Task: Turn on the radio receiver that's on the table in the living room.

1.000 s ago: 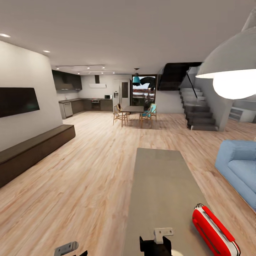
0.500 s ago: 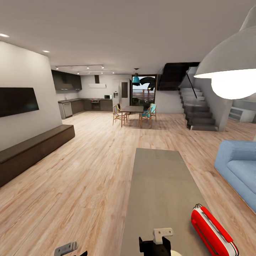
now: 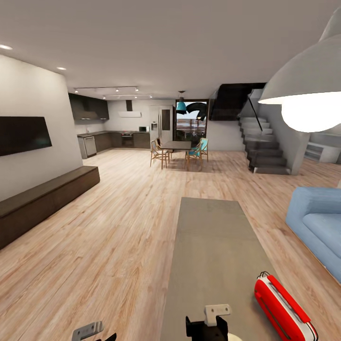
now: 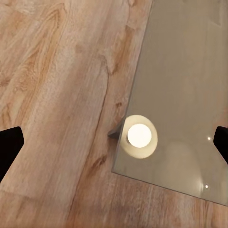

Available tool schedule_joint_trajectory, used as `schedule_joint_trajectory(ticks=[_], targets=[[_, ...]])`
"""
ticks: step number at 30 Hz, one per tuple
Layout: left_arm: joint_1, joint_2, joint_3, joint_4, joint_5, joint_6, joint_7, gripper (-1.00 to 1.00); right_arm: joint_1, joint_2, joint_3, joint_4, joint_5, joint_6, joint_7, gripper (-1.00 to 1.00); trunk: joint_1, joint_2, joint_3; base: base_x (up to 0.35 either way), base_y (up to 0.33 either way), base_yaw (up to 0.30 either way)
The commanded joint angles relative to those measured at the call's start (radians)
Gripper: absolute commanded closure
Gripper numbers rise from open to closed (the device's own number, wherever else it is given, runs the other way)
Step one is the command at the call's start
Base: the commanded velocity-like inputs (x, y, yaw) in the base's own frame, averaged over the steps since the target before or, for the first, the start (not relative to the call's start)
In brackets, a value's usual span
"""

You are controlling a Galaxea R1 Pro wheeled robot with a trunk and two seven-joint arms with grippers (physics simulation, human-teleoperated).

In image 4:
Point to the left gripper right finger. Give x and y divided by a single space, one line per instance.
221 141

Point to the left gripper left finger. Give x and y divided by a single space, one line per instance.
11 142

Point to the coffee table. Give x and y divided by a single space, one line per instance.
178 98

